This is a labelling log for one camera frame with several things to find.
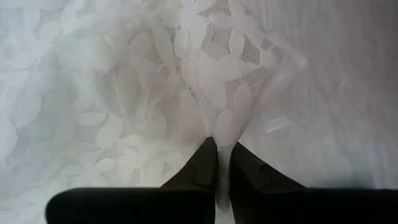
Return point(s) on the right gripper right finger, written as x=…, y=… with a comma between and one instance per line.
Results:
x=295, y=207

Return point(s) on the white lace garment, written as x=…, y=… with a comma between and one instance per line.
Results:
x=109, y=93

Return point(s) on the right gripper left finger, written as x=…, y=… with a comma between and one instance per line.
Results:
x=140, y=207

